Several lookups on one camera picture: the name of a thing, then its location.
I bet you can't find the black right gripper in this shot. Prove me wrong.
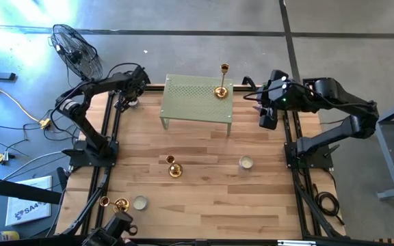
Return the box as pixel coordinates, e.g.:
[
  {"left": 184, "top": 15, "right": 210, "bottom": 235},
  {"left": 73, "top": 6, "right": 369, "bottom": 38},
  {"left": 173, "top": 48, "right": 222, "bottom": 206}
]
[{"left": 252, "top": 70, "right": 304, "bottom": 131}]

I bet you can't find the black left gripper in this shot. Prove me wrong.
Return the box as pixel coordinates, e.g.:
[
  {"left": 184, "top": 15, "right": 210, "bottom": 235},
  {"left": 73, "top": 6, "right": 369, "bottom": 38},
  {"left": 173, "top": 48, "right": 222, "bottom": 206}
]
[{"left": 114, "top": 66, "right": 151, "bottom": 113}]

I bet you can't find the brass candle holder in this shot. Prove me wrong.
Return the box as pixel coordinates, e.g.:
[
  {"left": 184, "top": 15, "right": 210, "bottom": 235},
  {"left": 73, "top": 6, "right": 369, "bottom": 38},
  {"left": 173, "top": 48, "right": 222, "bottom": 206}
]
[
  {"left": 98, "top": 195, "right": 131, "bottom": 214},
  {"left": 213, "top": 63, "right": 231, "bottom": 100},
  {"left": 165, "top": 154, "right": 184, "bottom": 178}
]

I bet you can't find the green perforated metal shelf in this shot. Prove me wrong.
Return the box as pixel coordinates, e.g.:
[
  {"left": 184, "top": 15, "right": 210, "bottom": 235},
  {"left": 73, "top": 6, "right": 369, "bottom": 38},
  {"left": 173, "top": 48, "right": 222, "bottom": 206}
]
[{"left": 159, "top": 73, "right": 235, "bottom": 137}]

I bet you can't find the black floor fan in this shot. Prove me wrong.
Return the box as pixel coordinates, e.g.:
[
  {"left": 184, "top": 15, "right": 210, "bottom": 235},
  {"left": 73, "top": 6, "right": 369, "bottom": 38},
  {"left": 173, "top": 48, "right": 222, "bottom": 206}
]
[{"left": 48, "top": 23, "right": 104, "bottom": 90}]

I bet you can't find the black beam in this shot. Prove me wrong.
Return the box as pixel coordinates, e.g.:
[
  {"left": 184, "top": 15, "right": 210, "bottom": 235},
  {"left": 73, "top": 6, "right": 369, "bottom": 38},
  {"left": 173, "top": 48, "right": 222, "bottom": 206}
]
[{"left": 0, "top": 173, "right": 63, "bottom": 205}]

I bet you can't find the white printed box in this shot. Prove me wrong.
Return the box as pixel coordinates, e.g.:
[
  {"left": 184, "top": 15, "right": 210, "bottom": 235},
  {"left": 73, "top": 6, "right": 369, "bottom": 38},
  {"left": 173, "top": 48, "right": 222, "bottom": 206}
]
[{"left": 4, "top": 175, "right": 53, "bottom": 227}]

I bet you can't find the yellow object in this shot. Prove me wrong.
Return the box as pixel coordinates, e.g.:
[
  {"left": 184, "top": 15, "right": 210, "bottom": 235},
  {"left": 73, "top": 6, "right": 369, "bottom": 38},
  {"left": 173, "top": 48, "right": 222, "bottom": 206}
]
[{"left": 0, "top": 230, "right": 21, "bottom": 242}]

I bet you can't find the black arched handle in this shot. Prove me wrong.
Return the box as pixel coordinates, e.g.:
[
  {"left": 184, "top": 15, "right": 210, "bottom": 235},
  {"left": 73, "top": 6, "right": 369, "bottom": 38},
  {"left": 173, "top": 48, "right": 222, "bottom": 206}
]
[{"left": 241, "top": 75, "right": 258, "bottom": 90}]

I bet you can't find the yellow extension cable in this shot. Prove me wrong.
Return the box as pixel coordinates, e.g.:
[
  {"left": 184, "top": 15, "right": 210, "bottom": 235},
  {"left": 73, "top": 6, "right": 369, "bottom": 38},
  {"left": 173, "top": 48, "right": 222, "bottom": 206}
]
[{"left": 0, "top": 70, "right": 51, "bottom": 165}]

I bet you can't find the black coiled cable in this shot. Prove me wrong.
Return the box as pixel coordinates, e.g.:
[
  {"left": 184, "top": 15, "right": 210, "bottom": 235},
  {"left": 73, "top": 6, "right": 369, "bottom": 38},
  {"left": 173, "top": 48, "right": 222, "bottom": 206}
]
[{"left": 311, "top": 182, "right": 345, "bottom": 226}]

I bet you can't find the black teleoperation handle device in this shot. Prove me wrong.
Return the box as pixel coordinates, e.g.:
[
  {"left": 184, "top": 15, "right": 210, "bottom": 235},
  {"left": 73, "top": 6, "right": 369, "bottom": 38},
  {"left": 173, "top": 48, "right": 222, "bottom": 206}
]
[{"left": 80, "top": 210, "right": 139, "bottom": 246}]

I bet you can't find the black aluminium table frame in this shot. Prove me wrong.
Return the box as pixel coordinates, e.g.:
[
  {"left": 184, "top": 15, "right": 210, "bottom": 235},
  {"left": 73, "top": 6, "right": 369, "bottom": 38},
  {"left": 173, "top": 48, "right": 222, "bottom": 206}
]
[{"left": 56, "top": 83, "right": 394, "bottom": 246}]

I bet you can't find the silver bracket plate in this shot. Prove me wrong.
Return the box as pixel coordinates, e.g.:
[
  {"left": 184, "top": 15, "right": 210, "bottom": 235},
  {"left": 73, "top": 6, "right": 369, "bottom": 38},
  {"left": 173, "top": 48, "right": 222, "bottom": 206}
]
[{"left": 277, "top": 240, "right": 317, "bottom": 246}]

